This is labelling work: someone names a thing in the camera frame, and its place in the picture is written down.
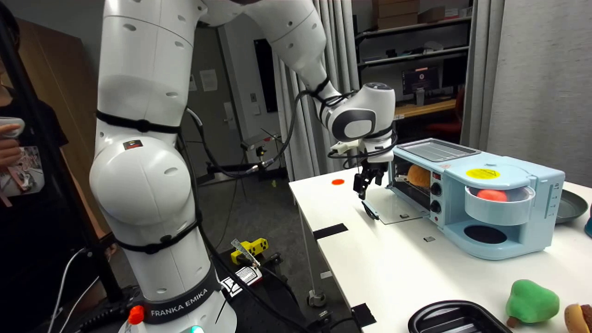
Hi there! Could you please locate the orange bread inside oven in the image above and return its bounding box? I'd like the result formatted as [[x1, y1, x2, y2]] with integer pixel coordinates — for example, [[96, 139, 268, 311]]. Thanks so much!
[[405, 165, 433, 190]]

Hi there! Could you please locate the white bottle orange cap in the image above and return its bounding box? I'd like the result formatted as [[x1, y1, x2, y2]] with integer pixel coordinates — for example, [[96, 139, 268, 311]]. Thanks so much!
[[116, 303, 150, 333]]

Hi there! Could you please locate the large black tape strip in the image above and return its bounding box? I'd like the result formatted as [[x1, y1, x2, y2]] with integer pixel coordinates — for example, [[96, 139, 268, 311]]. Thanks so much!
[[311, 222, 349, 240]]

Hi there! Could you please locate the white cable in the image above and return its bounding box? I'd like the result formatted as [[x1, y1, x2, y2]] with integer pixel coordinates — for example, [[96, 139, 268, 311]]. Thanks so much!
[[46, 246, 102, 333]]

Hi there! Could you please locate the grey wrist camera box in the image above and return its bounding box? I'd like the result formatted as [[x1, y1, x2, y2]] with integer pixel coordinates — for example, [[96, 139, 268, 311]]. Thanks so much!
[[327, 139, 362, 159]]

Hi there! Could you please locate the light blue toaster oven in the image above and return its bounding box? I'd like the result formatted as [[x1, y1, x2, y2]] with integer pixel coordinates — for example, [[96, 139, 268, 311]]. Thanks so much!
[[359, 137, 566, 261]]

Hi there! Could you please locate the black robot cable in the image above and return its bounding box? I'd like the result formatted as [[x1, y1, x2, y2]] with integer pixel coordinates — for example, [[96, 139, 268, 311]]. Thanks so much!
[[183, 89, 329, 178]]

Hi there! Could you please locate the person's right hand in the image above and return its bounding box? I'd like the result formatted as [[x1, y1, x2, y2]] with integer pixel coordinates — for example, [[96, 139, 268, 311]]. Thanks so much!
[[0, 137, 24, 172]]

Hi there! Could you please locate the cardboard box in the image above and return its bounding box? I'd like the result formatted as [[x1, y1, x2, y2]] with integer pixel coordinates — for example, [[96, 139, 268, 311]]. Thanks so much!
[[372, 0, 429, 30]]

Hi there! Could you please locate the orange red ball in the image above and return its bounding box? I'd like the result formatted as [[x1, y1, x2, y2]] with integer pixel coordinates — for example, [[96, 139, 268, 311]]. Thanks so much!
[[475, 189, 509, 203]]

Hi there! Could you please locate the white VR controller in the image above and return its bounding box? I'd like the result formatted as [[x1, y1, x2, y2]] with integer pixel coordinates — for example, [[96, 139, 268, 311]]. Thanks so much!
[[0, 116, 28, 141]]

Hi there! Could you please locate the dark metal shelf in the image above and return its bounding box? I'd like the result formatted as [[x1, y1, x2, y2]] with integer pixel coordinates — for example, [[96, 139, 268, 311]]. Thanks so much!
[[353, 0, 477, 144]]

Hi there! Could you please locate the green pear toy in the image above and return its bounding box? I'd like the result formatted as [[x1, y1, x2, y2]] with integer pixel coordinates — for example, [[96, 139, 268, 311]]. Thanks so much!
[[503, 277, 562, 327]]

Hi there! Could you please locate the yellow clamp tool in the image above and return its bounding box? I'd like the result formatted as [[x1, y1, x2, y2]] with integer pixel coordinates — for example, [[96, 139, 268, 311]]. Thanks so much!
[[229, 237, 272, 266]]

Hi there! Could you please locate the black tripod leg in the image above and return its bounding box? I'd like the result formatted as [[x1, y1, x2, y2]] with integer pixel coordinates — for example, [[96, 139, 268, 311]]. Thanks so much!
[[0, 5, 126, 303]]

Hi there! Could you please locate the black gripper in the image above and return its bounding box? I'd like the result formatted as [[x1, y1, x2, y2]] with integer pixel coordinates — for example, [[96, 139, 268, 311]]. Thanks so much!
[[349, 148, 392, 200]]

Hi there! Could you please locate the hot dog toy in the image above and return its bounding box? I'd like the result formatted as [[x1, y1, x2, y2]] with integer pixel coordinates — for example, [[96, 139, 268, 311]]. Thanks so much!
[[562, 301, 592, 333]]

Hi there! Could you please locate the person in black shirt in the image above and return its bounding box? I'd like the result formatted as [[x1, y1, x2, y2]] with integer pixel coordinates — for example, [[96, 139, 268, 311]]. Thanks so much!
[[0, 0, 94, 333]]

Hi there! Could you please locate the dark grey bowl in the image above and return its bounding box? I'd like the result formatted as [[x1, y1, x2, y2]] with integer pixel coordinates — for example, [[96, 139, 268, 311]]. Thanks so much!
[[555, 187, 590, 226]]

